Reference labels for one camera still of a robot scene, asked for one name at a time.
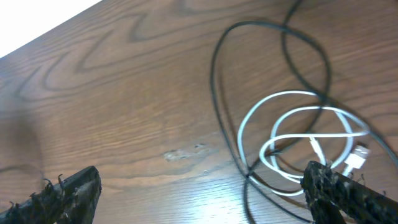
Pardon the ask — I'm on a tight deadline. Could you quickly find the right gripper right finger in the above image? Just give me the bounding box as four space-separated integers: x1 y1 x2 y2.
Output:
300 161 397 224

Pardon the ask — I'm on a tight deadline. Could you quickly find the white usb cable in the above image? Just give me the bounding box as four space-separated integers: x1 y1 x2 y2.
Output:
237 90 371 197

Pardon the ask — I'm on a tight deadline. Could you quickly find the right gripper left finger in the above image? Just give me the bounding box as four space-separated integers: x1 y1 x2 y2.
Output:
1 166 102 224

